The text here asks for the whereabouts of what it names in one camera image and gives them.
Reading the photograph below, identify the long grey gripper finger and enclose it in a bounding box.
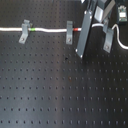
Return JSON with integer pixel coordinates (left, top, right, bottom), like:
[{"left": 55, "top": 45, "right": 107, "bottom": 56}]
[{"left": 76, "top": 11, "right": 93, "bottom": 58}]

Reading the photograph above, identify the grey gripper body block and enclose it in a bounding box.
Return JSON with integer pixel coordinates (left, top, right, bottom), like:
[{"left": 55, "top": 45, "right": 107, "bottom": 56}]
[{"left": 87, "top": 0, "right": 115, "bottom": 22}]

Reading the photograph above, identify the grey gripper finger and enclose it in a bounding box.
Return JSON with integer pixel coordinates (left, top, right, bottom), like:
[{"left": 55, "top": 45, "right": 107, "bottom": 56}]
[{"left": 103, "top": 13, "right": 111, "bottom": 33}]

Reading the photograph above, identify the white cable with coloured marks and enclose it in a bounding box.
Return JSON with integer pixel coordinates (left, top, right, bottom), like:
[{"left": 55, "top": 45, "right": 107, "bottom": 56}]
[{"left": 0, "top": 22, "right": 128, "bottom": 50}]

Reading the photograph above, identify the green circuit board connector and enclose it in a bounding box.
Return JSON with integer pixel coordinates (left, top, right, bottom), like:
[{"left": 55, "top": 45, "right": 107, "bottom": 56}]
[{"left": 118, "top": 5, "right": 127, "bottom": 22}]

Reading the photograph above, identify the right grey cable clip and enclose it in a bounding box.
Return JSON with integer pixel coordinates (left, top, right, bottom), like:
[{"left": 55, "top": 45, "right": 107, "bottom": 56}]
[{"left": 103, "top": 28, "right": 114, "bottom": 52}]

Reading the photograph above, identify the grey cable clip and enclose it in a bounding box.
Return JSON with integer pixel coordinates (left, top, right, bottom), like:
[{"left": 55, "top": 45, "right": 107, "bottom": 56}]
[
  {"left": 19, "top": 20, "right": 32, "bottom": 44},
  {"left": 103, "top": 28, "right": 114, "bottom": 52},
  {"left": 66, "top": 21, "right": 73, "bottom": 45}
]

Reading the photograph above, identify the middle grey cable clip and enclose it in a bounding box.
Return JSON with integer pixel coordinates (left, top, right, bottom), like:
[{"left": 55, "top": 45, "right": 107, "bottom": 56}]
[{"left": 66, "top": 21, "right": 73, "bottom": 45}]

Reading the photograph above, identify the left grey cable clip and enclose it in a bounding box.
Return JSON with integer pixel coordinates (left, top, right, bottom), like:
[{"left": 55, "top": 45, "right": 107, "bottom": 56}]
[{"left": 19, "top": 20, "right": 32, "bottom": 44}]

